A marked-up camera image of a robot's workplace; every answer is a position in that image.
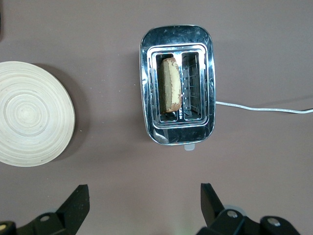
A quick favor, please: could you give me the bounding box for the brown toast slice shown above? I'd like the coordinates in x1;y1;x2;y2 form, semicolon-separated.
160;57;183;113

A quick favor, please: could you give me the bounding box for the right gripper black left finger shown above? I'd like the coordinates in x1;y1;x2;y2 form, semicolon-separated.
0;184;90;235

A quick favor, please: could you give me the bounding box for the brown table cover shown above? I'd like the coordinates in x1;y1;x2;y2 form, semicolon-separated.
0;0;313;235

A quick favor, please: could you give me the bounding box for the white toaster power cord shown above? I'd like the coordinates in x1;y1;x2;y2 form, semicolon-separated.
215;101;313;115

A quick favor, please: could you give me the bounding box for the chrome two-slot toaster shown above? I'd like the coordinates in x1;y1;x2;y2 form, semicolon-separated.
139;24;216;151

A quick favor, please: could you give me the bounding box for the round wooden plate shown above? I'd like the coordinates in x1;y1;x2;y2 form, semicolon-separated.
0;61;76;167

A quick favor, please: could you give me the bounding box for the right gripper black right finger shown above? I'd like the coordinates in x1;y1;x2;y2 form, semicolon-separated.
195;183;301;235

